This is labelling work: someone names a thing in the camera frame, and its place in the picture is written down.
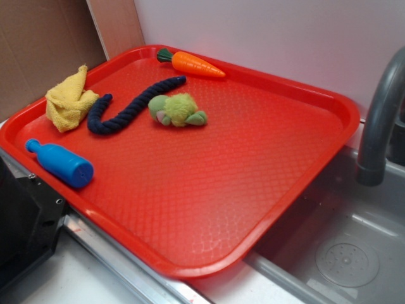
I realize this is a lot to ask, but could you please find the yellow crumpled cloth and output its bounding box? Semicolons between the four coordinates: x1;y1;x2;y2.
45;65;99;133

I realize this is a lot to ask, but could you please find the green plush animal toy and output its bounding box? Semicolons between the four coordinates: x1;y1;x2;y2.
148;93;208;127

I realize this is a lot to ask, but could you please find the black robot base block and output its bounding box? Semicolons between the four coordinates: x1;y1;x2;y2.
1;161;68;291

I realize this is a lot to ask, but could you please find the grey curved faucet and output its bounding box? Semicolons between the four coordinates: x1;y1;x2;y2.
356;47;404;186

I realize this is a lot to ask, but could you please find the dark blue braided rope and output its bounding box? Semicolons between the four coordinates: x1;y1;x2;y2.
87;75;187;136

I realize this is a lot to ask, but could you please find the orange plastic toy carrot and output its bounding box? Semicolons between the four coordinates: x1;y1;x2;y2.
156;48;226;78

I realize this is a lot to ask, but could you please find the brown cardboard panel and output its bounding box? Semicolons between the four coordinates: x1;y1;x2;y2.
1;1;106;121

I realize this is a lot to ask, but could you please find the grey plastic sink basin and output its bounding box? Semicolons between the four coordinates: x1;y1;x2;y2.
246;148;404;303

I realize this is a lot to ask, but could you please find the blue plastic toy bottle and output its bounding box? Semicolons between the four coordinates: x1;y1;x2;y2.
25;139;94;188

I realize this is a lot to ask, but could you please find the red plastic tray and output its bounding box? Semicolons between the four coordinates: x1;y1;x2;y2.
1;60;360;279

